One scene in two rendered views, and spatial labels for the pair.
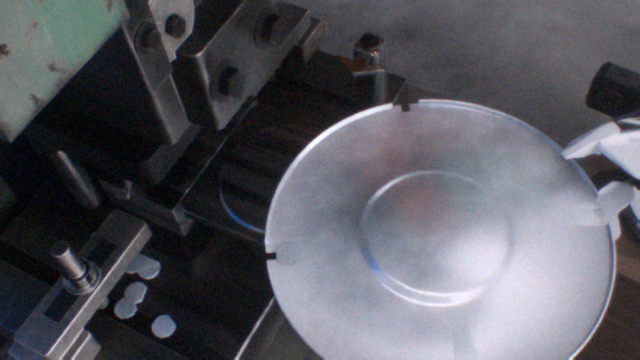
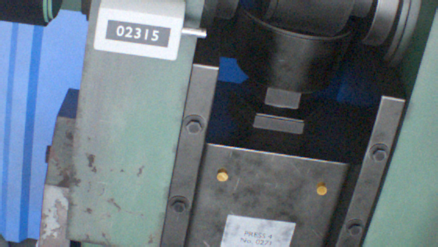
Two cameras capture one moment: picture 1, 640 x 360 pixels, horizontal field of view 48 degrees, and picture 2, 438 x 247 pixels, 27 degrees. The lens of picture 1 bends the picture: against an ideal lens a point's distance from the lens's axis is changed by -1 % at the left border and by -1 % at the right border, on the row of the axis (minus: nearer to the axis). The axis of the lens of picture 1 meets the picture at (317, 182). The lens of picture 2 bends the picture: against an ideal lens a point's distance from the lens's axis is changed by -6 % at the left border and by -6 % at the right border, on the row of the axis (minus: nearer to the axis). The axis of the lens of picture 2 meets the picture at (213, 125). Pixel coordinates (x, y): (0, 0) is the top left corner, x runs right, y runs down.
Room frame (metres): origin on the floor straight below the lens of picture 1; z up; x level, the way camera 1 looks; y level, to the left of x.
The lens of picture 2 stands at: (-0.15, -0.47, 1.65)
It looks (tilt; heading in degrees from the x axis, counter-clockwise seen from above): 31 degrees down; 48
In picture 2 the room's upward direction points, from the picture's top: 11 degrees clockwise
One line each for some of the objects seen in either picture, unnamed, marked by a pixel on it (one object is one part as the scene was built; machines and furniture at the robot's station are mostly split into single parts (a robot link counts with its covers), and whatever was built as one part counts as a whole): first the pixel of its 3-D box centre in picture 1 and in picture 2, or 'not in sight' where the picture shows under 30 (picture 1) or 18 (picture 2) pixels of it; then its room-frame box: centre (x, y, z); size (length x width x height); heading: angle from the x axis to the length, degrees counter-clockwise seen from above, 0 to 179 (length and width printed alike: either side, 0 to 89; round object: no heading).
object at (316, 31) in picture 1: (266, 40); not in sight; (0.60, 0.03, 0.76); 0.17 x 0.06 x 0.10; 144
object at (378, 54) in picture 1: (371, 70); not in sight; (0.53, -0.08, 0.75); 0.03 x 0.03 x 0.10; 54
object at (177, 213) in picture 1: (184, 150); not in sight; (0.46, 0.13, 0.76); 0.15 x 0.09 x 0.05; 144
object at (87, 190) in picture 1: (64, 159); not in sight; (0.44, 0.23, 0.81); 0.02 x 0.02 x 0.14; 54
